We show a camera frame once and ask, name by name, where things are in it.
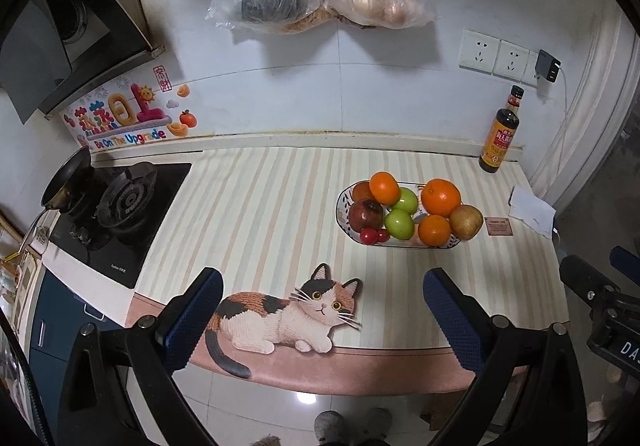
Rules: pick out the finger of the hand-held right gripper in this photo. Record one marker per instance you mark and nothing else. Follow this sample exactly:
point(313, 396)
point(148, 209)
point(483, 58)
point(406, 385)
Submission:
point(627, 260)
point(587, 278)

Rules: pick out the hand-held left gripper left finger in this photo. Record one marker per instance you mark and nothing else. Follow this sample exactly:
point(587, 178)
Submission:
point(195, 321)

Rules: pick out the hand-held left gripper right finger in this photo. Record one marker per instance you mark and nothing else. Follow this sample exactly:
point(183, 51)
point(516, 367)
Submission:
point(450, 321)

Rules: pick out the orange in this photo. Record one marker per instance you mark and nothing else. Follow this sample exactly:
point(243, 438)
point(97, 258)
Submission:
point(440, 197)
point(385, 187)
point(433, 230)

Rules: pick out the green apple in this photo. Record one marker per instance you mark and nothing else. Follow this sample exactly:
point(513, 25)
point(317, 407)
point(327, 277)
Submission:
point(400, 223)
point(407, 200)

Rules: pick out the patterned oval plate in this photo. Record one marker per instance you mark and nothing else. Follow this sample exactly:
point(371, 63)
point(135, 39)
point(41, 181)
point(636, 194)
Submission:
point(344, 213)

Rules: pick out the white folded paper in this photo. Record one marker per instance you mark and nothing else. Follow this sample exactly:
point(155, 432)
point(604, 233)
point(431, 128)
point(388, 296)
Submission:
point(530, 211)

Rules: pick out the cardboard box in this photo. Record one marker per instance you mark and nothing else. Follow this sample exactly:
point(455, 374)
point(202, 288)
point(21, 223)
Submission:
point(445, 411)

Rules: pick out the small brown card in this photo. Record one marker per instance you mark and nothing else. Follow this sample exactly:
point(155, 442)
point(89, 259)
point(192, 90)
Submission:
point(498, 226)

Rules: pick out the cherry tomato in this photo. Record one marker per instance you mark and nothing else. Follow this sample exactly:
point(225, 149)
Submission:
point(384, 235)
point(369, 236)

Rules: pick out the striped table mat with cat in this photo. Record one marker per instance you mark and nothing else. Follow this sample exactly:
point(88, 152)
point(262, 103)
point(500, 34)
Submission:
point(250, 226)

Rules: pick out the grey fuzzy slipper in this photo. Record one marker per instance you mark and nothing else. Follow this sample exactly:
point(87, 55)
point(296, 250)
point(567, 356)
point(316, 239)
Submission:
point(376, 422)
point(330, 426)

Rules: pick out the dark red apple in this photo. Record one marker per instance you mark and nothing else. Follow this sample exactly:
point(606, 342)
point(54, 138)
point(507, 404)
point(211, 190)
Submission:
point(366, 215)

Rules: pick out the black gas stove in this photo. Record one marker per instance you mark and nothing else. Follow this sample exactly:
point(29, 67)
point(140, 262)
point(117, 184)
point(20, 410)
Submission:
point(165, 186)

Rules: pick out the blue cabinet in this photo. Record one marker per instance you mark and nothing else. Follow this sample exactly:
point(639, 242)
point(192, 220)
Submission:
point(55, 316)

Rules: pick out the brown-red round fruit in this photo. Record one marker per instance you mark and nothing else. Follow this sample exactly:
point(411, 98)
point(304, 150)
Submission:
point(361, 191)

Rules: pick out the dark sauce bottle yellow label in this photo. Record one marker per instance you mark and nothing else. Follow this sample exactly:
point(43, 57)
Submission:
point(500, 140)

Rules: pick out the wooden side shelf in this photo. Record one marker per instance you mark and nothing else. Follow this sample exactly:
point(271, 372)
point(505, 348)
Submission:
point(20, 276)

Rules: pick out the black frying pan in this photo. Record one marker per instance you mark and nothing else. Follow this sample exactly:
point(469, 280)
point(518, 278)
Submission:
point(67, 175)

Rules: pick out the grey plug-in charger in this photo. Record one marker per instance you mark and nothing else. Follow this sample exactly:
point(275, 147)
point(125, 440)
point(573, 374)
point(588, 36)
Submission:
point(548, 66)

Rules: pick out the black range hood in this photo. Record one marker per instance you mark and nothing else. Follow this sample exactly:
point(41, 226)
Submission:
point(30, 50)

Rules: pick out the white wall socket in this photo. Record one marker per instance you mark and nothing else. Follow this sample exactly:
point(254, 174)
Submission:
point(511, 59)
point(529, 70)
point(479, 50)

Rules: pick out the colourful wall sticker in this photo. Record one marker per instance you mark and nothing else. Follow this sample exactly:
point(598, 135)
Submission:
point(125, 115)

